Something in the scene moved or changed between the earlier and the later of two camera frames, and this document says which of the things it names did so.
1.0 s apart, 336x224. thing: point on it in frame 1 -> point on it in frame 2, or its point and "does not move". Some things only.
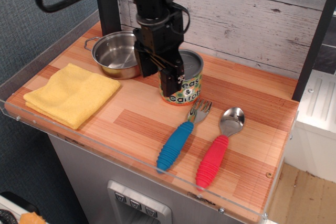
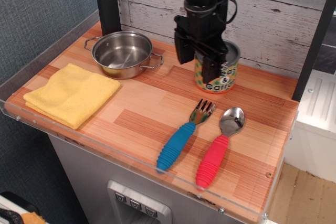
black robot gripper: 162,42 -> 207,32
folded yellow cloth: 72,96 does not move
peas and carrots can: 192,62 -> 226,81
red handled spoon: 231,119 does not move
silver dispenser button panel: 132,206 does not move
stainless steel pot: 116,53 does not move
